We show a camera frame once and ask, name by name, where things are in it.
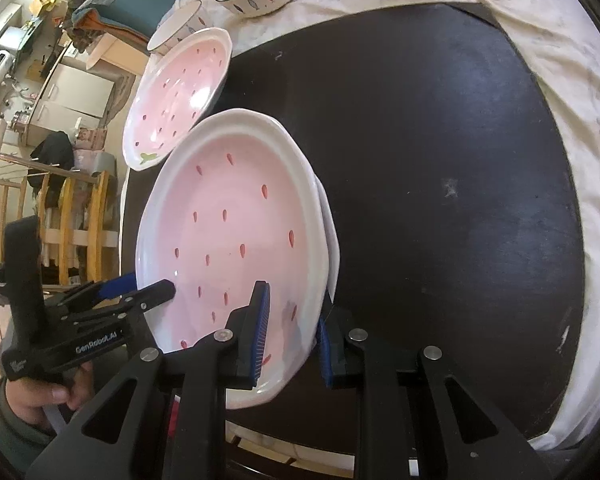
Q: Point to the teal bed headboard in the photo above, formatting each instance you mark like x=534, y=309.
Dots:
x=130, y=5

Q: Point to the pink plate with green leaf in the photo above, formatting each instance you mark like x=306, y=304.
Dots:
x=180, y=90

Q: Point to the large pink seed-print plate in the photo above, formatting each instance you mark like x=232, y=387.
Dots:
x=240, y=210

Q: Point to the small fish-print bowl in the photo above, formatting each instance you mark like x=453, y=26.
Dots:
x=185, y=22

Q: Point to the pink storage box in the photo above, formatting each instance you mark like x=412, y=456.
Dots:
x=92, y=142

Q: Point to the person's left forearm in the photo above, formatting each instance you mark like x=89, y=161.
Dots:
x=15, y=440

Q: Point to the person's left hand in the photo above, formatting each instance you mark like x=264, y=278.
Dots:
x=40, y=400

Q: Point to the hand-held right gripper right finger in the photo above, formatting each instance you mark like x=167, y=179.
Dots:
x=325, y=355

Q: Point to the cream nightstand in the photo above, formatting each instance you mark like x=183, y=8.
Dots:
x=115, y=52

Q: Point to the white drawer cabinet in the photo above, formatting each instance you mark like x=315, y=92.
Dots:
x=75, y=95

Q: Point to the black garment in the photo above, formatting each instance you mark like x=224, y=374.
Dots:
x=52, y=152

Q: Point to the white floral bedsheet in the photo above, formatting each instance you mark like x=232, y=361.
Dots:
x=555, y=60

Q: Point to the yellow wooden rack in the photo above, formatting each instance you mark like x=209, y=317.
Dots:
x=67, y=210

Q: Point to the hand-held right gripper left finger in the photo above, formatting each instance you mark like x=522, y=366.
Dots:
x=260, y=330

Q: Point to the white-rimmed plate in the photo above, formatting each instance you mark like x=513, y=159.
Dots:
x=334, y=255

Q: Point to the black mat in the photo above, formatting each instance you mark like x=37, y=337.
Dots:
x=430, y=135

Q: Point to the white appliance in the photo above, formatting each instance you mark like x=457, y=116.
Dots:
x=0, y=65

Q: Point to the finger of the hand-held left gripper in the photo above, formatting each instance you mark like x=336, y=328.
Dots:
x=117, y=285
x=150, y=295

